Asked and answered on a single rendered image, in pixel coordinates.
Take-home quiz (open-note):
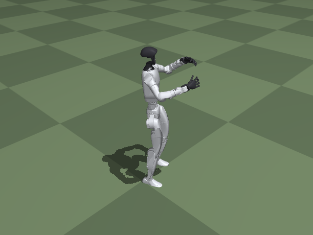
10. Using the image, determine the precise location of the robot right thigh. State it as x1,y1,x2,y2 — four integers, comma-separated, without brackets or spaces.
146,115,163,156

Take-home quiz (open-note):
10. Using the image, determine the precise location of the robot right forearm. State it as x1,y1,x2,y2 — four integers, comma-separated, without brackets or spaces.
158,86,188,99

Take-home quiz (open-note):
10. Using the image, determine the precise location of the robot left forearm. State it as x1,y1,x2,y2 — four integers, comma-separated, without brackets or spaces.
168,59,184,70

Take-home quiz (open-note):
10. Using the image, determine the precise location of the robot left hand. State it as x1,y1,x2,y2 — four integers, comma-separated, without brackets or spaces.
179,56,197,66

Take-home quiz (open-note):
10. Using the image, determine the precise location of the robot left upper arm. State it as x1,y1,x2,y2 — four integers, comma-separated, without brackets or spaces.
154,64,173,74

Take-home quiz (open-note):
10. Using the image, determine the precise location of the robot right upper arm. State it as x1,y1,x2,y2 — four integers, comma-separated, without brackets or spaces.
144,74,166,102

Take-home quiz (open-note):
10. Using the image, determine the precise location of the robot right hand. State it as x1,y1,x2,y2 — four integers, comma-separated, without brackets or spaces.
181,75,200,91

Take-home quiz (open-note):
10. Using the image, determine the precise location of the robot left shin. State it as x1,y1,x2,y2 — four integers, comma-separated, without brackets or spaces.
157,139,168,160

